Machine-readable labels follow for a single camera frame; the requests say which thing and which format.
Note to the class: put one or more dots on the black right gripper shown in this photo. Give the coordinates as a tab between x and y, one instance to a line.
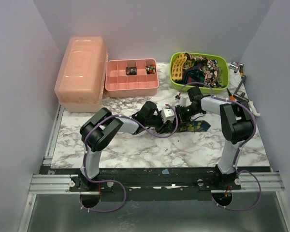
178	117

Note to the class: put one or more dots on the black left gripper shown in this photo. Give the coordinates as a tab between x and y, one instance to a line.
164	127

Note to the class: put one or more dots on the navy tie with yellow flowers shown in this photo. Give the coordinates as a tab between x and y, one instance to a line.
193	126

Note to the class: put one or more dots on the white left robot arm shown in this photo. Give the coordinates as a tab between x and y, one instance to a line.
100	129

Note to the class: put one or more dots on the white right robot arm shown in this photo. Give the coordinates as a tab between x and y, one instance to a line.
237	123

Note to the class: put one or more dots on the green navy red striped tie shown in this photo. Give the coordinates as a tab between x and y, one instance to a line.
194	75

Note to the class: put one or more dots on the yellow tie with beetles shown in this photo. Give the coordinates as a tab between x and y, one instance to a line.
177	68

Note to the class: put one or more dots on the rolled colourful tie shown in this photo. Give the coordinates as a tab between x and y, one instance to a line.
150	69

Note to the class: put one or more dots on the pink compartment tray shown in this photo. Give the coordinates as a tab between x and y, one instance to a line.
118	84

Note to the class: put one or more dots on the rolled dark floral tie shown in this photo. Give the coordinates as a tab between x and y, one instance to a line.
131	70

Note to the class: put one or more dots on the green plastic bin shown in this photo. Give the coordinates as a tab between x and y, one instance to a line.
205	89

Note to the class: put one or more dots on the white plastic fitting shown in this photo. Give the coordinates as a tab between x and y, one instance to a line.
253	109

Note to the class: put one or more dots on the pink translucent storage box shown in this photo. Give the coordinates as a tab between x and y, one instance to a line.
80	82

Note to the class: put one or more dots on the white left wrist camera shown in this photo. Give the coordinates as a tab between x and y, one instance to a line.
167	114

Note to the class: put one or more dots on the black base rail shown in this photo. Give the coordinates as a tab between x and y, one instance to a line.
154	184

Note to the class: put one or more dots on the aluminium extrusion rail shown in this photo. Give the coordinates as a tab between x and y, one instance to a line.
63	184

